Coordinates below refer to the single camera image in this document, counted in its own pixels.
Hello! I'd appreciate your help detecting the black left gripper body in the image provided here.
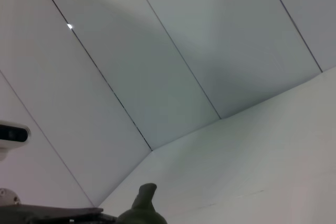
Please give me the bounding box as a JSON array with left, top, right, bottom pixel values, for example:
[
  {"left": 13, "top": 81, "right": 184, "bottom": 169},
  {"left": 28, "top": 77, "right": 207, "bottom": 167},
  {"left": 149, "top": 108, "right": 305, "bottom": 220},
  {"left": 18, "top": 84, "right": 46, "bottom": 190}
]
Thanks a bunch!
[{"left": 0, "top": 204, "right": 118, "bottom": 224}]

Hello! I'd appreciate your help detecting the dark green FREE t-shirt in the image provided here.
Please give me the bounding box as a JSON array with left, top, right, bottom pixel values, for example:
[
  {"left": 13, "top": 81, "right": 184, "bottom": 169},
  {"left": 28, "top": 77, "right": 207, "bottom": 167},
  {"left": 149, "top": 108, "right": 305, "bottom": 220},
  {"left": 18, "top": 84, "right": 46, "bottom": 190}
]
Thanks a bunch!
[{"left": 116, "top": 183, "right": 168, "bottom": 224}]

